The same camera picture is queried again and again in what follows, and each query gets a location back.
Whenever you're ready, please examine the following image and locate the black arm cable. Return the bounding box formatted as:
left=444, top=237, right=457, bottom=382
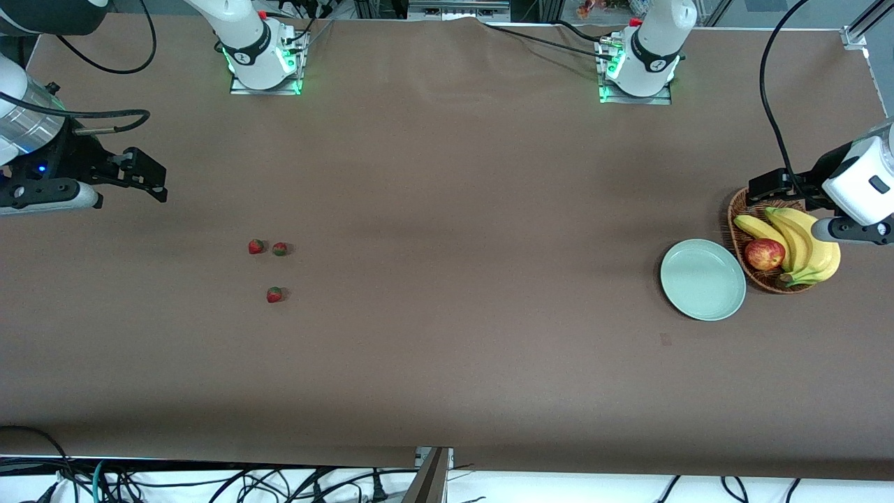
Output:
left=0, top=0, right=156, bottom=135
left=760, top=0, right=811, bottom=193

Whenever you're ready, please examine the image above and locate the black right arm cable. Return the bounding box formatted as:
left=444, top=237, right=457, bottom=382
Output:
left=0, top=0, right=156, bottom=135

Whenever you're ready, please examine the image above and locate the black floor cable loop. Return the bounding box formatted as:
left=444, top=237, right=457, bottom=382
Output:
left=0, top=425, right=74, bottom=490

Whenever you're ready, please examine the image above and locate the brown table cloth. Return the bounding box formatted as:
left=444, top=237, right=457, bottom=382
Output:
left=0, top=13, right=894, bottom=481

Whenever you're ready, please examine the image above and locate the brown support post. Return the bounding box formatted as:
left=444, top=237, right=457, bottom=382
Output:
left=402, top=447, right=455, bottom=503

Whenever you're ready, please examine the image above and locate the yellow banana bunch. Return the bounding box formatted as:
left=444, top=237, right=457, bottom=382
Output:
left=733, top=207, right=842, bottom=288

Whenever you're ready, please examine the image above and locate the brown wicker basket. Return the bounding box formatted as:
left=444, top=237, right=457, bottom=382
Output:
left=727, top=186, right=818, bottom=295

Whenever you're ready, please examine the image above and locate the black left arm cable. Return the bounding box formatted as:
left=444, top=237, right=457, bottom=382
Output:
left=760, top=0, right=811, bottom=193

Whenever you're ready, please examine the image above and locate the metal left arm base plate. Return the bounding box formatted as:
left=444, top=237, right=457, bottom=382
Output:
left=599, top=38, right=673, bottom=105

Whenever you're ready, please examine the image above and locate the red apple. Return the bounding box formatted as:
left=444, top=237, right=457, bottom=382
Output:
left=744, top=238, right=786, bottom=272

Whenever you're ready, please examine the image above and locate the aluminium frame profile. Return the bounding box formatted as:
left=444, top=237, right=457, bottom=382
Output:
left=842, top=0, right=894, bottom=50

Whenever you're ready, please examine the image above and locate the grey metal box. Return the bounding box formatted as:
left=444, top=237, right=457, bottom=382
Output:
left=407, top=0, right=512, bottom=22

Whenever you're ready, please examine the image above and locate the pale green plate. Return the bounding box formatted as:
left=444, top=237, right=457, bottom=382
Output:
left=660, top=239, right=747, bottom=322

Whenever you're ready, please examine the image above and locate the black base power cable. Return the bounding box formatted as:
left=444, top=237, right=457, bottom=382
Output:
left=478, top=20, right=622, bottom=60

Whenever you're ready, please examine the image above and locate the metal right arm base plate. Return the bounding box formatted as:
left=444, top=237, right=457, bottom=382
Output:
left=229, top=66, right=304, bottom=96

